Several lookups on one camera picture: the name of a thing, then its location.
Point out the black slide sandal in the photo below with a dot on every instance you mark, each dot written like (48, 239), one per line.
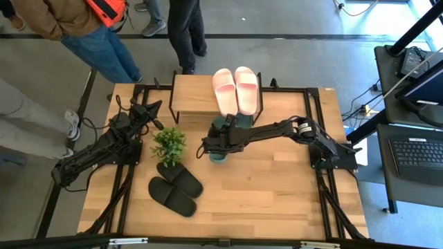
(185, 180)
(169, 197)

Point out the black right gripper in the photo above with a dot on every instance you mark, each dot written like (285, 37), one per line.
(225, 140)

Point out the black power adapter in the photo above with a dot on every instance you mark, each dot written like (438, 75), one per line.
(412, 62)

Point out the black horizontal beam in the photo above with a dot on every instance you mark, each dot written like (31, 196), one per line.
(52, 242)

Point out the black metal rig frame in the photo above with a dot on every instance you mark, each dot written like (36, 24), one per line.
(139, 88)

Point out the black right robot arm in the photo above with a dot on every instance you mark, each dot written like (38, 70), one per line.
(270, 131)

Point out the potted green plant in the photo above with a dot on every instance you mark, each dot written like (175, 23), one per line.
(169, 145)

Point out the orange bag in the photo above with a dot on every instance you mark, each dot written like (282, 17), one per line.
(107, 10)

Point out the black laptop keyboard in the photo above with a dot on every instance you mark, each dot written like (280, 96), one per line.
(418, 155)

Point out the black desk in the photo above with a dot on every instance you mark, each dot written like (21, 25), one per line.
(387, 86)
(384, 166)

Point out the person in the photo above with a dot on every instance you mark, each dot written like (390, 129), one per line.
(187, 34)
(100, 52)
(154, 27)
(31, 128)
(15, 22)

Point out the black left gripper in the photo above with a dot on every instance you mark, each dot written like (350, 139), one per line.
(141, 114)

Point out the wooden shelf with black frame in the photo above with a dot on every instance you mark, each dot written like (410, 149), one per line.
(190, 97)

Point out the black pole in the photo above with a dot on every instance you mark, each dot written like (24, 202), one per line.
(415, 29)

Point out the pink slide sandal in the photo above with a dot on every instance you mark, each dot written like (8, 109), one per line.
(246, 90)
(225, 93)

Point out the green slide sandal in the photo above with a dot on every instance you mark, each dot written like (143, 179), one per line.
(246, 121)
(218, 158)

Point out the white paper sheet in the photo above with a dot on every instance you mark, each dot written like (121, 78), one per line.
(361, 152)

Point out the yellow power strip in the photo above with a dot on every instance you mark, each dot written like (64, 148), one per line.
(366, 110)

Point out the black monitor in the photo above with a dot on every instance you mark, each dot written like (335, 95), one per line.
(429, 90)

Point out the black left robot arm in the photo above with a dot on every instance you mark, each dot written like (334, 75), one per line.
(104, 145)

